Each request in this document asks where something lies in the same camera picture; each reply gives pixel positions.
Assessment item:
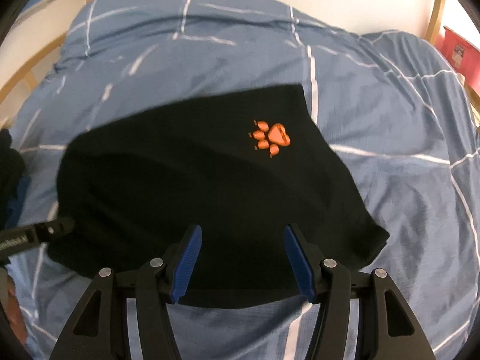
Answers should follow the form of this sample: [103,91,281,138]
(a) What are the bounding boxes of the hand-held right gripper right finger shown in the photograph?
[283,223,436,360]

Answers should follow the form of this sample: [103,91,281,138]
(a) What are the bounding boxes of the blue checked duvet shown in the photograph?
[5,0,480,360]

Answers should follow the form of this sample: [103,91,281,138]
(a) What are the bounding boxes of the black pants with orange print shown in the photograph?
[48,84,391,310]

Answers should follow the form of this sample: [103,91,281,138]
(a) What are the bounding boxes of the wooden bed frame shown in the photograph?
[0,0,480,128]

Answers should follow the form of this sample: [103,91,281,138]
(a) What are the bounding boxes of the person's left forearm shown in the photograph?
[0,281,29,346]

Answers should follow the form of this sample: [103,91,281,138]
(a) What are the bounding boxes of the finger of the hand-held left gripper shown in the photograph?
[31,216,76,245]

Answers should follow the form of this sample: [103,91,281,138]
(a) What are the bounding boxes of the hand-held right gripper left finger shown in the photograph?
[49,224,203,360]

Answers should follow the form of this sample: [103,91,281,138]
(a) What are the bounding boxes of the red storage box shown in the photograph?
[439,25,480,96]

